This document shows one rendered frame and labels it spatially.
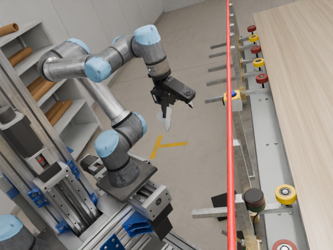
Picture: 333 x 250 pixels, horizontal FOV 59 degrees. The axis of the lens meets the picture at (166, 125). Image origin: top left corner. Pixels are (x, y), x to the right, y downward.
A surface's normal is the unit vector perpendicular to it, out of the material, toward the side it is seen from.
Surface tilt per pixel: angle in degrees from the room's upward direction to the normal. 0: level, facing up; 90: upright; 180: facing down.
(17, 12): 90
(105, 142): 8
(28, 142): 90
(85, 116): 90
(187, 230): 0
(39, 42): 90
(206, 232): 0
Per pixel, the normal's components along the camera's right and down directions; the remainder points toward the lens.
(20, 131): 0.69, 0.19
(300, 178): -0.32, -0.79
